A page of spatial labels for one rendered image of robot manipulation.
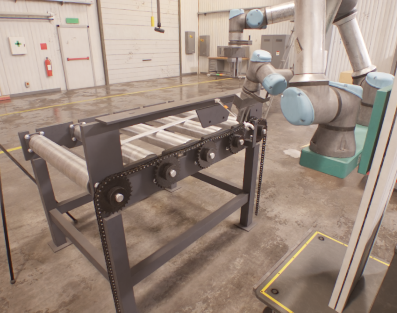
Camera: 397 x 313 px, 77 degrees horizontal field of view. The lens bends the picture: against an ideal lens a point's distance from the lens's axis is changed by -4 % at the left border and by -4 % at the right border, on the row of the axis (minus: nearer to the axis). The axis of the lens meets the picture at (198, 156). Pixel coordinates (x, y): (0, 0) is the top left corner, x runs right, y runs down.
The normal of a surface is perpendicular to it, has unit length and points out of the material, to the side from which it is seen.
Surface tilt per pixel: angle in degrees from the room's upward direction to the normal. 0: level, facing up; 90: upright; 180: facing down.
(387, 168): 90
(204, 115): 90
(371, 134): 90
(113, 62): 90
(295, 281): 0
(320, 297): 0
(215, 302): 0
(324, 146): 72
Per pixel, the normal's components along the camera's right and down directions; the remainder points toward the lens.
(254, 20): -0.24, 0.38
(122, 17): 0.74, 0.26
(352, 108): 0.34, 0.36
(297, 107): -0.93, 0.25
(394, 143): -0.72, 0.27
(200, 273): 0.00, -0.92
